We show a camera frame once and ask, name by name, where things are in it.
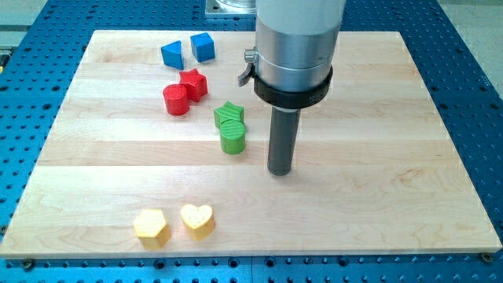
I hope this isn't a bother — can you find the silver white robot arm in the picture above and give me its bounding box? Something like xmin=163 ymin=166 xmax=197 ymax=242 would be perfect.
xmin=238 ymin=0 xmax=346 ymax=109

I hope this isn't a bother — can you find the green cylinder block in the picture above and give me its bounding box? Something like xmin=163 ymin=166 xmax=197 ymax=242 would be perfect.
xmin=220 ymin=120 xmax=245 ymax=155

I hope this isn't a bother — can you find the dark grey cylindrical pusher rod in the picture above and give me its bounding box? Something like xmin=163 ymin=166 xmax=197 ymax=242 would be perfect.
xmin=267 ymin=107 xmax=301 ymax=176

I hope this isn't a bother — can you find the green star block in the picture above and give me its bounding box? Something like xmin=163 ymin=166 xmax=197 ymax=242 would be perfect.
xmin=214 ymin=101 xmax=244 ymax=128

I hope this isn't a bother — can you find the red star block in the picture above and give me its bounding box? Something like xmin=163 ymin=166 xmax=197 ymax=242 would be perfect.
xmin=179 ymin=68 xmax=207 ymax=102

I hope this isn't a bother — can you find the red cylinder block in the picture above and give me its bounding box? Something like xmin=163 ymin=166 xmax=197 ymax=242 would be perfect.
xmin=163 ymin=84 xmax=189 ymax=116

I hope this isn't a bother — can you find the light wooden board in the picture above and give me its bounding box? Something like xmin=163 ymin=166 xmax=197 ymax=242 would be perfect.
xmin=1 ymin=30 xmax=501 ymax=259

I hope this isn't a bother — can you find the yellow heart block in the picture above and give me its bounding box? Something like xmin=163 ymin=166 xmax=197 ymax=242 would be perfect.
xmin=180 ymin=204 xmax=215 ymax=241

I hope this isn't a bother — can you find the blue cube block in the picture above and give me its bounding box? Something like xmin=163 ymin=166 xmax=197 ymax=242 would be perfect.
xmin=190 ymin=32 xmax=215 ymax=62

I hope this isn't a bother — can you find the blue triangle block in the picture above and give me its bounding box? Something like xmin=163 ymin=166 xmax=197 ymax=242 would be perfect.
xmin=160 ymin=41 xmax=184 ymax=70

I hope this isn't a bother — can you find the yellow hexagon block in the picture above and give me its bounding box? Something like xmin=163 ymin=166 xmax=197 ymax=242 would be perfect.
xmin=133 ymin=209 xmax=171 ymax=250

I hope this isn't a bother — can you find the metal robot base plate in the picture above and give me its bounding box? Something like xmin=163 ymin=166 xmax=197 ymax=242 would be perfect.
xmin=204 ymin=0 xmax=256 ymax=19

